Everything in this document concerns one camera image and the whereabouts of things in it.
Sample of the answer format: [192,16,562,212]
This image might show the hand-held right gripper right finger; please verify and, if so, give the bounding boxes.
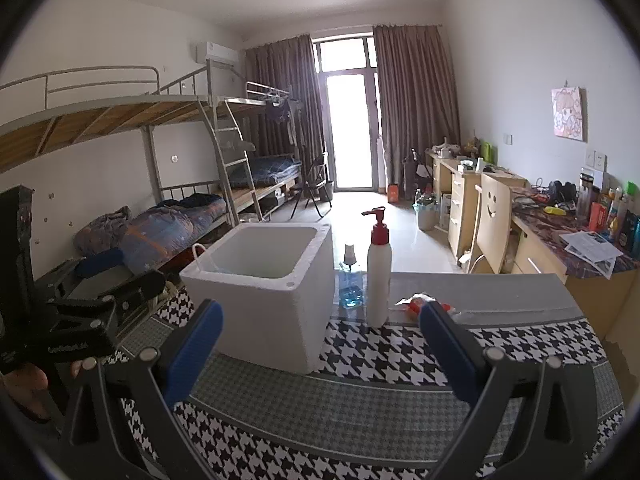
[419,301,601,480]

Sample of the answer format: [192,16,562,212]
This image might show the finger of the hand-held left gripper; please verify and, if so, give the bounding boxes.
[47,270,167,322]
[50,247,132,301]

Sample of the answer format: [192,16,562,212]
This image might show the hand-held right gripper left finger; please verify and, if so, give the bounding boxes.
[65,300,225,480]

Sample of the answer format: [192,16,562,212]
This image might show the white foam box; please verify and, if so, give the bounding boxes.
[179,222,337,375]

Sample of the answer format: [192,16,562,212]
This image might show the person's left hand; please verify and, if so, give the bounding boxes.
[0,360,85,423]

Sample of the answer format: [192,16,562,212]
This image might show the grey orange jacket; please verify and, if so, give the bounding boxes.
[74,206,133,257]

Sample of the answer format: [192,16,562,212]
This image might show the red snack packet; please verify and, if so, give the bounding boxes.
[395,292,456,322]

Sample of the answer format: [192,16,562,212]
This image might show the blue patterned quilt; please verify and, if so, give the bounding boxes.
[120,194,227,271]

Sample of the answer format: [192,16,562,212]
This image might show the white bottle with red pump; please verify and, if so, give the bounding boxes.
[361,206,393,328]

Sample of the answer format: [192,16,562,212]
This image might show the blue liquid spray bottle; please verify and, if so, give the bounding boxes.
[338,243,366,309]

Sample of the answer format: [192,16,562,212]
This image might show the houndstooth tablecloth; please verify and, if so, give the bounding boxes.
[107,272,628,480]

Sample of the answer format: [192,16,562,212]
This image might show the wooden desk with patterned top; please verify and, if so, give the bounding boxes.
[510,187,640,341]

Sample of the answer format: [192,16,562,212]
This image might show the white trash bin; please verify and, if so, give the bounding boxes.
[412,195,441,232]

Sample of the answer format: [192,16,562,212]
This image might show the wooden chair with smiley face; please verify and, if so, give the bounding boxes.
[470,172,512,275]

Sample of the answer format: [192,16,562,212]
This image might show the wooden desk with drawers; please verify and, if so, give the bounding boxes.
[425,149,528,266]

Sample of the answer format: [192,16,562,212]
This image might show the metal bunk bed with ladder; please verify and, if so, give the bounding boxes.
[0,65,261,281]

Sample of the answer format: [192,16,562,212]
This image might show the dark blue bedding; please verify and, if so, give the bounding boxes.
[241,155,303,187]

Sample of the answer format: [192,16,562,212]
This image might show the printed papers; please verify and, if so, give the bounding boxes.
[559,230,626,280]

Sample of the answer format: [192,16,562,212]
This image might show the black bag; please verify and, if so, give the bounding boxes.
[402,149,433,193]

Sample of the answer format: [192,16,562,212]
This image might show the black headphones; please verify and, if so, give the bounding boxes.
[547,179,578,206]

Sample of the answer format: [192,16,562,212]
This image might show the black folding chair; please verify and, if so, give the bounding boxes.
[290,152,334,221]

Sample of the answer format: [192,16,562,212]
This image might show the row of bottles and boxes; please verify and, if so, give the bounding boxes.
[575,167,640,261]

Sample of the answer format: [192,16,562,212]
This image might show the dark hanging clothes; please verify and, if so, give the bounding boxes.
[265,97,293,123]

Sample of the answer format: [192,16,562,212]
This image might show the glass balcony door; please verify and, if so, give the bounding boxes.
[312,35,383,192]

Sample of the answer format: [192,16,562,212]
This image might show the white air conditioner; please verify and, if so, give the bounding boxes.
[196,41,240,66]

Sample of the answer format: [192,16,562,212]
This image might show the brown curtain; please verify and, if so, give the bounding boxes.
[372,24,462,193]
[244,34,326,196]

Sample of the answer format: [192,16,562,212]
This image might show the pink wall picture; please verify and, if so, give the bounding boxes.
[551,86,586,141]

